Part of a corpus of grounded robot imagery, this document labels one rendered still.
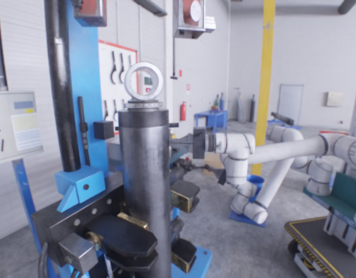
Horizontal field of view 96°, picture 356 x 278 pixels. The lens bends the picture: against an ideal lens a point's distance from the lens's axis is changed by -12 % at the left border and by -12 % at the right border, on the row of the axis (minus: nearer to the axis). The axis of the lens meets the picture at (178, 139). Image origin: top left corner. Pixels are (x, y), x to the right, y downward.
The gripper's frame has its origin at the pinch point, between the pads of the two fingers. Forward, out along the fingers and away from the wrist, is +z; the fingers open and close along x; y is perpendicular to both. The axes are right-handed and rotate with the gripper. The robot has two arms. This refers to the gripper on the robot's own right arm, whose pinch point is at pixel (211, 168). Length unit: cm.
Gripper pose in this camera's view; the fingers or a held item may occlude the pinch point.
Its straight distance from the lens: 134.3
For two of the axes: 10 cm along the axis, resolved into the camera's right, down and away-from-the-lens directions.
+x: -3.0, 8.8, 3.8
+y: -4.6, 2.1, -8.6
